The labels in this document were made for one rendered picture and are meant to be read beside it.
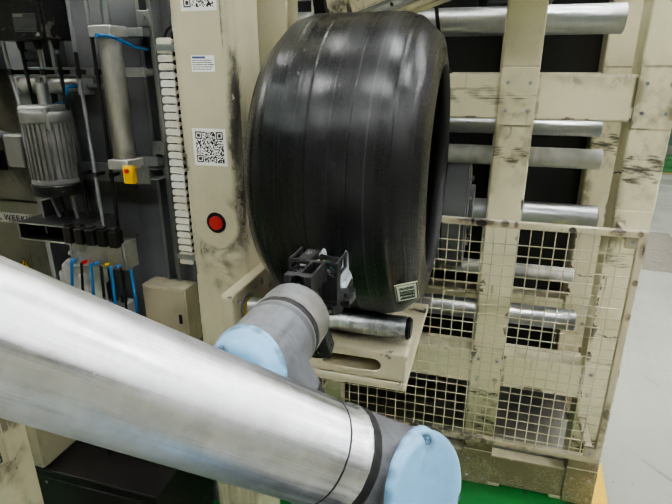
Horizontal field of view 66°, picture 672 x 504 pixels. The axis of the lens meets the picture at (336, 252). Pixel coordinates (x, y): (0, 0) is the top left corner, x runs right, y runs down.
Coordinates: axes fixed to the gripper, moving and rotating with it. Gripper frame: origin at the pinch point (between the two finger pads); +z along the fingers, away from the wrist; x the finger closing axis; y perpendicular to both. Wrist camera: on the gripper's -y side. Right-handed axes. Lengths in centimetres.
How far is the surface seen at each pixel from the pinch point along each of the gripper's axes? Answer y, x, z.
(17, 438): -38, 63, -12
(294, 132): 22.4, 7.6, 0.0
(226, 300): -11.6, 25.5, 7.8
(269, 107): 25.9, 12.4, 1.9
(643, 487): -104, -85, 91
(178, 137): 18.2, 40.9, 19.8
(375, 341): -18.7, -3.7, 13.2
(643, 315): -102, -119, 239
